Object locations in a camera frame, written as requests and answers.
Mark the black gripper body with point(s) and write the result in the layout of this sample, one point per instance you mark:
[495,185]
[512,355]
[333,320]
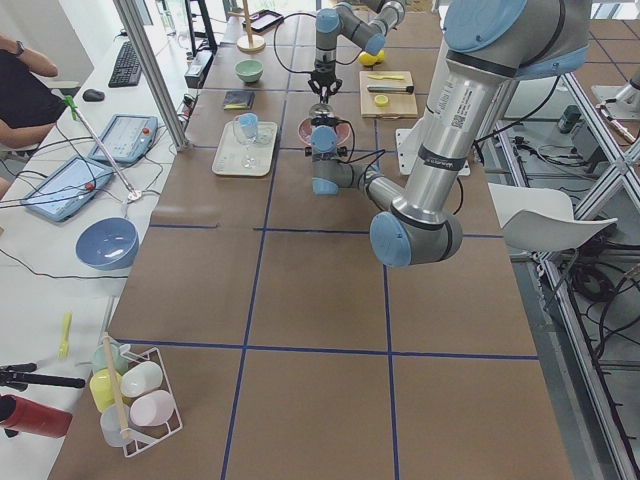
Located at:
[325,121]
[324,67]

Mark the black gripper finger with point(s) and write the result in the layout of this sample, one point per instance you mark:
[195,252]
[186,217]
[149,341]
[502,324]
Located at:
[329,92]
[319,91]

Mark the metal ice scoop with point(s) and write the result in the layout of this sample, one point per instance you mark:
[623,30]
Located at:
[319,110]

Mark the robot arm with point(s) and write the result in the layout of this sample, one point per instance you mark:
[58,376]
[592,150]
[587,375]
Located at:
[340,20]
[485,44]

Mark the blue plastic cup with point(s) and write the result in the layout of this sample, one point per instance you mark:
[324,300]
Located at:
[246,128]

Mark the white cup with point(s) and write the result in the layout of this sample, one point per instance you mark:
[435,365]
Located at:
[141,379]

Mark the pink cup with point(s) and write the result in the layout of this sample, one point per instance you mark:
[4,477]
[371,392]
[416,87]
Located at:
[152,409]

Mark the green cup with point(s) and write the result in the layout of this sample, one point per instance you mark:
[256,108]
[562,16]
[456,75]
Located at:
[99,361]

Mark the yellow cup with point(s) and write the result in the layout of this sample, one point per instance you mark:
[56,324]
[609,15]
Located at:
[101,390]

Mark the grey translucent cup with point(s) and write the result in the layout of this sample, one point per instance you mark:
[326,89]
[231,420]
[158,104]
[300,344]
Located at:
[111,428]

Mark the pink bowl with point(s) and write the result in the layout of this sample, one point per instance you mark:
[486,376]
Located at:
[305,130]

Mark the yellow plastic knife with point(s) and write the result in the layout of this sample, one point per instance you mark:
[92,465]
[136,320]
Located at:
[386,77]

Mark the lemon half slice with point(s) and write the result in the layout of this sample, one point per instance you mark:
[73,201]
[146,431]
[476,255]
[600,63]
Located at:
[381,100]

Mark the wooden cutting board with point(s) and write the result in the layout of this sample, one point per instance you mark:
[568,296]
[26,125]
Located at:
[400,106]

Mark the green bowl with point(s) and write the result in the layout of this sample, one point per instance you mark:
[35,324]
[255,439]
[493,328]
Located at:
[249,71]

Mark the clear wine glass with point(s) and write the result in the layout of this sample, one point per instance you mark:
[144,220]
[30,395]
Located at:
[248,161]

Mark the wooden paper towel stand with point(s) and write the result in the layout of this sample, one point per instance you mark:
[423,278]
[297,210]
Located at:
[249,42]

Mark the dark tray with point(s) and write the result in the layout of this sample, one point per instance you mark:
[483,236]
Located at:
[265,19]

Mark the grey yellow folded cloth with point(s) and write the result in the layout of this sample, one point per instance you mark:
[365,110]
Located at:
[238,100]

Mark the cream bear tray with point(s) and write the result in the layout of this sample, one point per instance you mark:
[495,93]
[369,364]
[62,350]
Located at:
[237,158]

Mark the black keyboard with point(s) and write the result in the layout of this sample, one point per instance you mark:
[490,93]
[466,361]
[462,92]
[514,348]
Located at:
[127,68]

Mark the far teach pendant tablet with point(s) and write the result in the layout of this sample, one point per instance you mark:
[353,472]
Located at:
[129,137]

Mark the teach pendant tablet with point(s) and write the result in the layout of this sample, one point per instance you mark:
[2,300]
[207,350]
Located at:
[129,137]
[68,189]

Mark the white chair seat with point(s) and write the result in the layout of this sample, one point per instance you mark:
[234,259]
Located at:
[541,219]

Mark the metal rod with green clip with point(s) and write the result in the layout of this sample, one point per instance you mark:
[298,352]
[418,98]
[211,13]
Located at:
[133,193]

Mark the black computer mouse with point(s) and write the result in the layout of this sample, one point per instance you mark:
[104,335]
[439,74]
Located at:
[93,95]

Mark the blue bowl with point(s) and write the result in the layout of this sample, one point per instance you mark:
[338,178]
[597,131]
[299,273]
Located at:
[109,244]

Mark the near teach pendant tablet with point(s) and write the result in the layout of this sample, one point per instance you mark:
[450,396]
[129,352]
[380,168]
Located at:
[68,189]

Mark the person in black shirt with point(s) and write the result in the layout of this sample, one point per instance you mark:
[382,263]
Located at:
[29,110]

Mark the yellow plastic fork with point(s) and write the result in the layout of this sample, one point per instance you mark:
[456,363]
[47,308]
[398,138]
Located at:
[63,348]

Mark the red bottle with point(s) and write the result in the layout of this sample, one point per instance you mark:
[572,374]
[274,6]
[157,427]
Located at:
[19,414]

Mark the metal knife handle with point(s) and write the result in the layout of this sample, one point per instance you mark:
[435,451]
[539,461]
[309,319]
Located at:
[388,89]

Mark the aluminium frame post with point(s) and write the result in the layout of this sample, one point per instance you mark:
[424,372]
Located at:
[132,22]

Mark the white wire cup rack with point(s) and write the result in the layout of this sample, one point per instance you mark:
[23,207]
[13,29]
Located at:
[144,438]

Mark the wooden rack handle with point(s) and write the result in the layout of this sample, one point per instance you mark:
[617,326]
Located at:
[115,387]

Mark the black tripod handle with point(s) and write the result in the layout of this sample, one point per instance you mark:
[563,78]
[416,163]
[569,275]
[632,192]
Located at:
[20,376]

